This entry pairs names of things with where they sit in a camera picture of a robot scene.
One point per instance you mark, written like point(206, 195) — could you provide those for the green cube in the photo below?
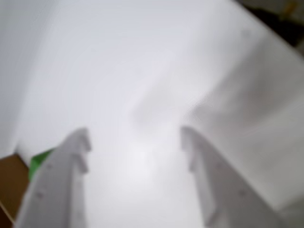
point(36, 165)

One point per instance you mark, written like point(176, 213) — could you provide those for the brown cardboard box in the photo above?
point(12, 183)

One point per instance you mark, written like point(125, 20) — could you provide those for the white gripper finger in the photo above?
point(57, 185)
point(225, 190)

